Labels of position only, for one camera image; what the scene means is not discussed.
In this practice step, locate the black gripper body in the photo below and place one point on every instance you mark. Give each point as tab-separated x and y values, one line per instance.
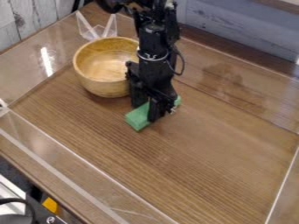
155	72

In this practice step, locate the green rectangular block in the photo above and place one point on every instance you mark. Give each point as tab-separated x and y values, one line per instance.
136	117

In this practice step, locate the brown wooden bowl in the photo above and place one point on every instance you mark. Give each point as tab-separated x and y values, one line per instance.
99	63

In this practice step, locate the clear acrylic front wall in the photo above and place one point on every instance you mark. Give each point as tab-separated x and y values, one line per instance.
95	197

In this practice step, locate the clear acrylic corner bracket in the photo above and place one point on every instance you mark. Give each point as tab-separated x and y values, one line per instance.
96	32

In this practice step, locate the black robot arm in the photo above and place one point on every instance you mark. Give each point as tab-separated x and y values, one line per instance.
156	25

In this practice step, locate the yellow label tag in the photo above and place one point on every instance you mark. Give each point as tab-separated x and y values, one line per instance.
51	205

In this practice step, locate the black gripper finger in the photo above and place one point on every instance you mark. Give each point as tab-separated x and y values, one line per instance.
138	92
159	107

